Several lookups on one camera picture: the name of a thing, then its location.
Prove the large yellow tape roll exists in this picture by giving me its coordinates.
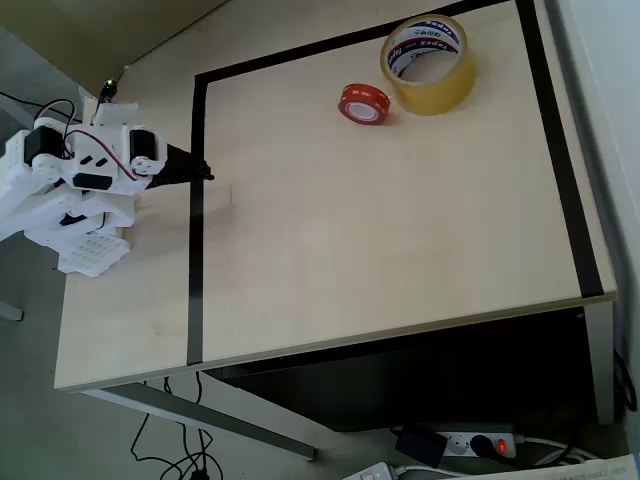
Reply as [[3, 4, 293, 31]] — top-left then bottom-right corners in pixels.
[[380, 14, 478, 117]]

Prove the red white servo cable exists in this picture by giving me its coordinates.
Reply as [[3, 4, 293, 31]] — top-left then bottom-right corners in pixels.
[[64, 130, 140, 183]]

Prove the white power strip red switch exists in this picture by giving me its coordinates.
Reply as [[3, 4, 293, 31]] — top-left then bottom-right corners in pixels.
[[433, 424, 517, 460]]

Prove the black looped cable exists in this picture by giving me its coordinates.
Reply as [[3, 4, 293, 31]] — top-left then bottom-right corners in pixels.
[[612, 348, 639, 412]]

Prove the red tape roll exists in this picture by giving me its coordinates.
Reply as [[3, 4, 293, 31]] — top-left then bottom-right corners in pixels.
[[337, 82, 392, 127]]

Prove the black floor cable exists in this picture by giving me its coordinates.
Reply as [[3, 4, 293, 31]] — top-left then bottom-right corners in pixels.
[[130, 377, 222, 480]]

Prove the black round plug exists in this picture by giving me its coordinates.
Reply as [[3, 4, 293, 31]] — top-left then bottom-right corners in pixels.
[[469, 433, 495, 459]]

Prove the grey table leg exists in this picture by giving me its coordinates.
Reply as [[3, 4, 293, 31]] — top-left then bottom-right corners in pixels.
[[582, 301, 616, 427]]

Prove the black power adapter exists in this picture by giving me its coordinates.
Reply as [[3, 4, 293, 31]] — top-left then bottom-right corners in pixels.
[[395, 424, 449, 470]]

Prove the grey table frame beam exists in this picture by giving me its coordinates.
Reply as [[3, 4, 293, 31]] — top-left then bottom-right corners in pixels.
[[82, 382, 317, 462]]

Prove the brown cardboard box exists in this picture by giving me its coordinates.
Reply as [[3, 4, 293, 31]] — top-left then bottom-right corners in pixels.
[[0, 0, 232, 104]]

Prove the printed paper sheet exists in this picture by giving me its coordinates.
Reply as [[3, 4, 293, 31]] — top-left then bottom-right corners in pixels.
[[499, 453, 632, 480]]

